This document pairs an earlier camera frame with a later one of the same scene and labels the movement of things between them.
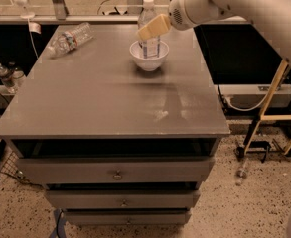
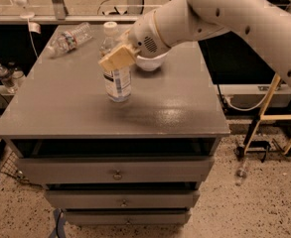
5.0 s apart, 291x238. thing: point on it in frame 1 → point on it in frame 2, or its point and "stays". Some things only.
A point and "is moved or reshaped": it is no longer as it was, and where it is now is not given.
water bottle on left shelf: x=6 y=76 stays
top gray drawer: x=116 y=170 stays
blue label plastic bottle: x=150 y=47 is moved or reshaped
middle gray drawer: x=123 y=199 stays
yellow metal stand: x=276 y=117 stays
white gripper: x=184 y=14 → x=144 y=34
